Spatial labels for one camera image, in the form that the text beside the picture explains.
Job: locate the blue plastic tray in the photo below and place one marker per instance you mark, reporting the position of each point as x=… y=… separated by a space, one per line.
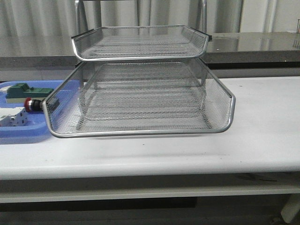
x=40 y=124

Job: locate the white curtain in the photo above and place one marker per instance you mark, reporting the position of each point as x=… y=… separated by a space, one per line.
x=23 y=18

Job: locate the white circuit breaker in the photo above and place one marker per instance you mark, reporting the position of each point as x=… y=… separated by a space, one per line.
x=13 y=117

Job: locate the grey stone counter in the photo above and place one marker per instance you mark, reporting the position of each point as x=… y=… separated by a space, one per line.
x=226 y=50

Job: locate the green terminal block component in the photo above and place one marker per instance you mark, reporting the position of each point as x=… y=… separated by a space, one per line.
x=20 y=91

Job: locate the mesh rack tray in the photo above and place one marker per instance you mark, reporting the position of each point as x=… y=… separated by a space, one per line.
x=218 y=102
x=140 y=42
x=142 y=105

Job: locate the grey wire rack frame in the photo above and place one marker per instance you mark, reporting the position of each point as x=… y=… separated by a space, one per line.
x=145 y=79

